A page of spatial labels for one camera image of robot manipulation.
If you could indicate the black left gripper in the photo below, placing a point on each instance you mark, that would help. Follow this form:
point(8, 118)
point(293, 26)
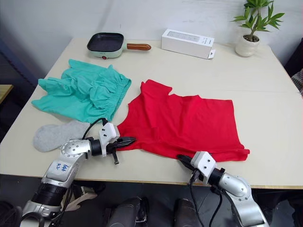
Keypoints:
point(113, 146)

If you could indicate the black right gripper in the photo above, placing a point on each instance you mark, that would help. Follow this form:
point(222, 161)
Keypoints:
point(189, 165)

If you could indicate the red t-shirt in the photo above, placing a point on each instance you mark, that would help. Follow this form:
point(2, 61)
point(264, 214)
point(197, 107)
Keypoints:
point(182, 123)

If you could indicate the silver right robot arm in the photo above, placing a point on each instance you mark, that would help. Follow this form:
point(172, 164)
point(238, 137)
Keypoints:
point(239, 189)

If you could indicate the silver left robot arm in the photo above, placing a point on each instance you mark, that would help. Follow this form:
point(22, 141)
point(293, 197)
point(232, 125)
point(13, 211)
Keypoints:
point(67, 163)

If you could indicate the mint green shorts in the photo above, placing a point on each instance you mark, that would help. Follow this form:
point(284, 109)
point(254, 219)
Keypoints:
point(80, 94)

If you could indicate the dark rounded shape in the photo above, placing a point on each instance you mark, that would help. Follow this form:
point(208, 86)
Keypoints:
point(129, 212)
point(187, 214)

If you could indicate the grey sock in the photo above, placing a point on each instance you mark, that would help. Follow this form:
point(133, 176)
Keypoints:
point(56, 136)

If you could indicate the mint electric frying pan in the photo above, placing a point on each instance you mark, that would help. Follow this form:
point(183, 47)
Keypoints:
point(106, 46)

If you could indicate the long white cardboard box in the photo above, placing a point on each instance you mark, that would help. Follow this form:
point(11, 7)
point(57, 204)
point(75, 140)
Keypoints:
point(187, 42)

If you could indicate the light wooden side table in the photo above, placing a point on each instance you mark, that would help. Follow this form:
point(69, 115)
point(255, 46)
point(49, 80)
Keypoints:
point(4, 91)

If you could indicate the striped patterned cloth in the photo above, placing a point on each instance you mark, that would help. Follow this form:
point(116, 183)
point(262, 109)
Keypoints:
point(298, 81)

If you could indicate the green plant in white pot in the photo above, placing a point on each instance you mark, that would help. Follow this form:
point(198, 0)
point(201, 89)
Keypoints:
point(251, 35)

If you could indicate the dark chair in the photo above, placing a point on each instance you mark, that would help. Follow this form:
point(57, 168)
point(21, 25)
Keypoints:
point(296, 59)

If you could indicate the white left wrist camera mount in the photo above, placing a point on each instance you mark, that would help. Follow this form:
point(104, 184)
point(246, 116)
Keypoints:
point(109, 133)

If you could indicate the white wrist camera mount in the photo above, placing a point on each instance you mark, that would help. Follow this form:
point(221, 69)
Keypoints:
point(109, 133)
point(204, 164)

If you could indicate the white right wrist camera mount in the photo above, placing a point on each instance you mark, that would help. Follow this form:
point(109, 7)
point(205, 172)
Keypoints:
point(204, 164)

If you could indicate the beige bracket under table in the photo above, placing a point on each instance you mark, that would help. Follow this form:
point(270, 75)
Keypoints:
point(81, 196)

